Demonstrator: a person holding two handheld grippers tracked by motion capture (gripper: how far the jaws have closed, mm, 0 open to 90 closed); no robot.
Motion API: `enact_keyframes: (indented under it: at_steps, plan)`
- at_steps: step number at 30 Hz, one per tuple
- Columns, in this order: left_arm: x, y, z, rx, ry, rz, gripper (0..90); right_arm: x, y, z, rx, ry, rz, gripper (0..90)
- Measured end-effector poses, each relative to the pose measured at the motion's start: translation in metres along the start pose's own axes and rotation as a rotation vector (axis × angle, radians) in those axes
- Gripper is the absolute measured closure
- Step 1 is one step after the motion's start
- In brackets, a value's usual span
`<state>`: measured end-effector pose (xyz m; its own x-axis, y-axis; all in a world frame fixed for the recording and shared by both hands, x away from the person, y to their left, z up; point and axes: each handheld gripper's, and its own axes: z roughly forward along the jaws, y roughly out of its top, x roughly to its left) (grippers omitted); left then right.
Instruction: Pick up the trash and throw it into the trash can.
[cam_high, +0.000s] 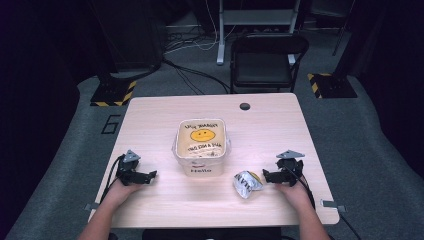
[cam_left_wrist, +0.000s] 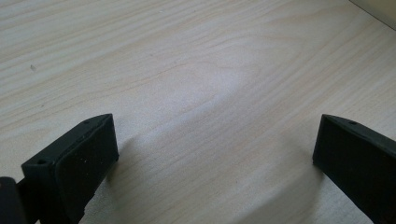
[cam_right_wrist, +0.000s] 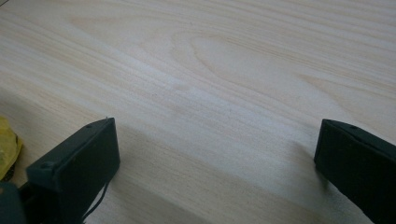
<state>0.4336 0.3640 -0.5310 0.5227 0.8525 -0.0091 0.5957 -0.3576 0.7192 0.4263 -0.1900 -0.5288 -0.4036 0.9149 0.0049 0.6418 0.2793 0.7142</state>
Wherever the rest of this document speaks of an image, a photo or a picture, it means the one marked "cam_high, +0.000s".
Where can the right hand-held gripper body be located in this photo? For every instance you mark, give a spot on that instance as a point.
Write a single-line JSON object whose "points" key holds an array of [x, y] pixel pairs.
{"points": [[289, 166]]}

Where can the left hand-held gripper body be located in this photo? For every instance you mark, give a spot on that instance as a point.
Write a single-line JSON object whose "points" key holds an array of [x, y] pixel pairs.
{"points": [[128, 168]]}

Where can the person's right hand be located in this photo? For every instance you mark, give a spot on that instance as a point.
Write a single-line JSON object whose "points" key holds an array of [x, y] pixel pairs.
{"points": [[294, 195]]}

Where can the person's left hand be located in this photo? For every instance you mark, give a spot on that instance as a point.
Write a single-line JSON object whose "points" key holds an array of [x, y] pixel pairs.
{"points": [[120, 194]]}

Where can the crumpled silver snack packet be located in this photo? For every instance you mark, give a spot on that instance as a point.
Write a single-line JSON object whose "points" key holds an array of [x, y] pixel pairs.
{"points": [[246, 184]]}

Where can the grey table clamp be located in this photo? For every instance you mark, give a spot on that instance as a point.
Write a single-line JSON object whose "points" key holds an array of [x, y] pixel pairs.
{"points": [[332, 204], [90, 207]]}

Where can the white bin with smiley liner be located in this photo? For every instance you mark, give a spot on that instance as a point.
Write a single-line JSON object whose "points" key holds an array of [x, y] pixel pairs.
{"points": [[201, 146]]}

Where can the black yellow striped stand base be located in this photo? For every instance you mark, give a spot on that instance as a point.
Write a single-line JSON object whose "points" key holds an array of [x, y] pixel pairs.
{"points": [[113, 93], [331, 86]]}

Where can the black folding chair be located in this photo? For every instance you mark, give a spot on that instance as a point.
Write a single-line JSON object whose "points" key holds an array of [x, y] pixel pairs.
{"points": [[266, 63]]}

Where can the white metal desk frame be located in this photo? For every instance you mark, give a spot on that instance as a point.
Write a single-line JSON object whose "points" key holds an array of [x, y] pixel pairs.
{"points": [[256, 16]]}

